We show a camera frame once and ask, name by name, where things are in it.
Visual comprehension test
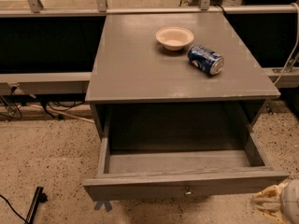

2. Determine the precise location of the black cable bundle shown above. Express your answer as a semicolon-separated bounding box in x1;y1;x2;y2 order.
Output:
0;85;87;121

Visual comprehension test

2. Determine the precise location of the black power strip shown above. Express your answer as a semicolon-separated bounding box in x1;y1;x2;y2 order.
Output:
24;187;48;224

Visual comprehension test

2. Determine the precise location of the blue tape cross mark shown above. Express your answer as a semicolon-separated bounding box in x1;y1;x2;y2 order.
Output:
94;201;112;212

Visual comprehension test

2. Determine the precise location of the blue soda can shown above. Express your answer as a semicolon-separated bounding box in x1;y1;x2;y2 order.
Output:
187;45;224;76

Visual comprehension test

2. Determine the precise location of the white paper bowl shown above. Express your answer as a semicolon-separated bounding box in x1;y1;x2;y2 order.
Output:
156;27;194;51

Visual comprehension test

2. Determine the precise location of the white hanging cable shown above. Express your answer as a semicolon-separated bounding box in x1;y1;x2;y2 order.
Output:
273;2;299;86

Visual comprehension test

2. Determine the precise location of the grey metal railing frame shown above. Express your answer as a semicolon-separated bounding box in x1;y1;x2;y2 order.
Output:
0;0;299;96

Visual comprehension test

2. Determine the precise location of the black floor cable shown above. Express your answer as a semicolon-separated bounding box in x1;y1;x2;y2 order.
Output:
0;194;28;224

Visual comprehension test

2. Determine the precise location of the grey top drawer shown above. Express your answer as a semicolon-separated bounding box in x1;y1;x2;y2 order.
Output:
82;105;291;203

